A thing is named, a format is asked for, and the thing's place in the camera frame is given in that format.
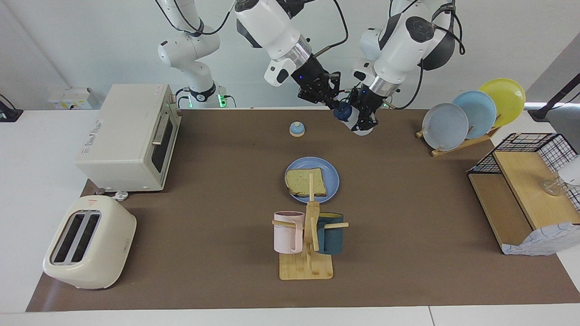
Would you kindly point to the wooden two-level shelf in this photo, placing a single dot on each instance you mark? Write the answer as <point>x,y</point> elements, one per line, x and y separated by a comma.
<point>521,190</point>

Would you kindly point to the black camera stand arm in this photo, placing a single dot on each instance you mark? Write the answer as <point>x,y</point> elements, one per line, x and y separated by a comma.
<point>553,102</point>

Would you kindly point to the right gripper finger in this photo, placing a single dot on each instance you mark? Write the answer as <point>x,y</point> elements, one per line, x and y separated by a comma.
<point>312,96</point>
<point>334,90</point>

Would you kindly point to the wooden mug tree stand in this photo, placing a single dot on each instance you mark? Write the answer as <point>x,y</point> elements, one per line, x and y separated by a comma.
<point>306,269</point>

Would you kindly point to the toasted bread slice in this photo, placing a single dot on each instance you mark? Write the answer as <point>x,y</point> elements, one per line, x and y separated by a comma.
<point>299,181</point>

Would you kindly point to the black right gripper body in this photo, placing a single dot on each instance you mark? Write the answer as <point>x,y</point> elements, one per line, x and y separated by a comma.
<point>312,74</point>

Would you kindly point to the cream two-slot toaster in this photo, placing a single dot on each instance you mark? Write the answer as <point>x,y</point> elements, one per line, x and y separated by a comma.
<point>108,253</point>

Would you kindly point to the wooden plate rack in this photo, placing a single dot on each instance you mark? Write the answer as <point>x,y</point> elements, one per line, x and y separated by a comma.
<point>457,146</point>

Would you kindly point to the dark teal mug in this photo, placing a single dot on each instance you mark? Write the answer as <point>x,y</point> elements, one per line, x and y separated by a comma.
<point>333,237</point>

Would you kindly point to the white rounded blurry object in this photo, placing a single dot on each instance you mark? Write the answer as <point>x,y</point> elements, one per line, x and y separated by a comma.
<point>572,171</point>

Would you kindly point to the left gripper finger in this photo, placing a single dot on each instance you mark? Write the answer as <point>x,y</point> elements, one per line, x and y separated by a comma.
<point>373,117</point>
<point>361,118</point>

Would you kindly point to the white toaster oven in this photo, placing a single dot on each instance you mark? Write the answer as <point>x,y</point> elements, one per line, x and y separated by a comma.
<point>122,145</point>

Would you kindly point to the pink ribbed mug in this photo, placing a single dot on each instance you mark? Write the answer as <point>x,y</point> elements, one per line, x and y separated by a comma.
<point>285,235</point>

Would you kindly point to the clear glass cup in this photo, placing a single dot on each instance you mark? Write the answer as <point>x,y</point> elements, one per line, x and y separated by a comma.
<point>553,186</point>

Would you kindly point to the white squeeze bottle blue cap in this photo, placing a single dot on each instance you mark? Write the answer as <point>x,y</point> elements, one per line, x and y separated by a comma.
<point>343,112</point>

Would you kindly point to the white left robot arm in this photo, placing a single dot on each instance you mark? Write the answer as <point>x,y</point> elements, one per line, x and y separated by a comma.
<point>403,50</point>

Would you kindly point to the blue round plate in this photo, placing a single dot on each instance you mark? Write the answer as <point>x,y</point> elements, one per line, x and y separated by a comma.
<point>333,181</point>

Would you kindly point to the small blue seasoning jar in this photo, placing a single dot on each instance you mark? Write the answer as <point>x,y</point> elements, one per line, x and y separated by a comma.
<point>297,130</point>

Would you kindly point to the black clamp base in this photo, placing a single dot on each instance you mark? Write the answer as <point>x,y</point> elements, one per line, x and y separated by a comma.
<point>9,113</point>

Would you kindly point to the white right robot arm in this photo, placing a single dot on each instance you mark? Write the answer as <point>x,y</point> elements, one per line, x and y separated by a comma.
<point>272,27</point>

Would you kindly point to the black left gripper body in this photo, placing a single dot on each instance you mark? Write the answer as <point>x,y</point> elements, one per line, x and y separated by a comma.
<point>370,97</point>

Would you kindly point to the white patterned cloth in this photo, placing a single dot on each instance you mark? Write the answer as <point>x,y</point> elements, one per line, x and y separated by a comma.
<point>543,242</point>

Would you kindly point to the yellow plate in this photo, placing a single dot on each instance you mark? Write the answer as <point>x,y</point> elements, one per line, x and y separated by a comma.
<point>507,99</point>

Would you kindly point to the light blue plate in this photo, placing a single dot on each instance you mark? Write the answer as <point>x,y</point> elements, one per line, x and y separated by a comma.
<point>480,111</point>

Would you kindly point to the pale grey plate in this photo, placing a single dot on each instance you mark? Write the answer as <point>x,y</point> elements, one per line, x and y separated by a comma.
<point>444,127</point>

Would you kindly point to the white wall power box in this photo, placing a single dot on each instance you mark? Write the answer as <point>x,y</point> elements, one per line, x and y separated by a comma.
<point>68,97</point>

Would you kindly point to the brown table mat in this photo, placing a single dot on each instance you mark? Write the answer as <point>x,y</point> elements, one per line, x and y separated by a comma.
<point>226,203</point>

